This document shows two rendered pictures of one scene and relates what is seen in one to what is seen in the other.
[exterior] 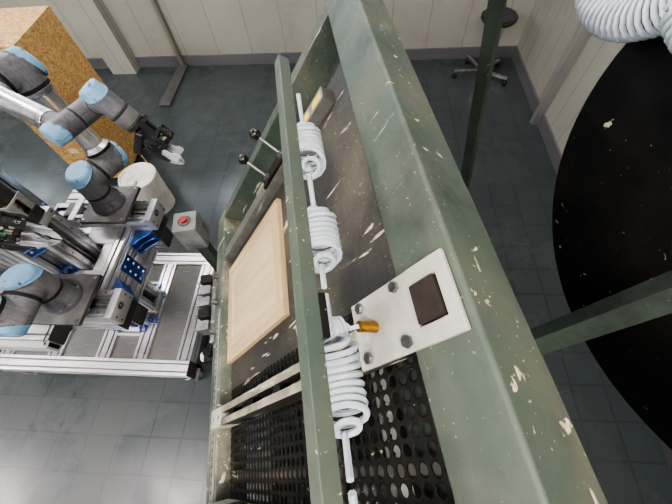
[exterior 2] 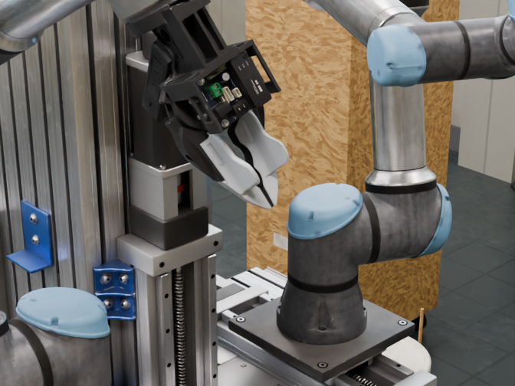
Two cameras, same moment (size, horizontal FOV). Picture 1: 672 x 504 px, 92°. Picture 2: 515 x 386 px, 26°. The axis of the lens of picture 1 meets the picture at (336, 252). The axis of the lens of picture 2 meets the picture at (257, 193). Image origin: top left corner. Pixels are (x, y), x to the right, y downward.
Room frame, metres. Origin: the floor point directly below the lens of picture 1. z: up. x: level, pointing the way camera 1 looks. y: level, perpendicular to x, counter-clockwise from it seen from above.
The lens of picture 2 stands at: (-0.21, 0.13, 1.99)
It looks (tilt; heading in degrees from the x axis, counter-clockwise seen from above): 24 degrees down; 39
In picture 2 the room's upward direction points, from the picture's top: straight up
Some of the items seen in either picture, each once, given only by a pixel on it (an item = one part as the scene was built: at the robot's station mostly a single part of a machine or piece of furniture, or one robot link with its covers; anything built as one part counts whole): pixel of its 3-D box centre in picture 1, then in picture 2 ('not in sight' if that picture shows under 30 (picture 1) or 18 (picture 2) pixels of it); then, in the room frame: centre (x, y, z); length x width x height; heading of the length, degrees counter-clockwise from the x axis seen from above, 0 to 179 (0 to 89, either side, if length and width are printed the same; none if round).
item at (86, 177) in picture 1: (87, 179); (328, 230); (1.11, 1.08, 1.20); 0.13 x 0.12 x 0.14; 147
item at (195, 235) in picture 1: (191, 230); not in sight; (1.04, 0.75, 0.84); 0.12 x 0.12 x 0.18; 3
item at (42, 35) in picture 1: (73, 109); (347, 165); (2.53, 2.01, 0.63); 0.50 x 0.42 x 1.25; 174
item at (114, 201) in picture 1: (103, 197); (322, 295); (1.11, 1.08, 1.09); 0.15 x 0.15 x 0.10
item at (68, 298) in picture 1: (55, 293); not in sight; (0.62, 1.15, 1.09); 0.15 x 0.15 x 0.10
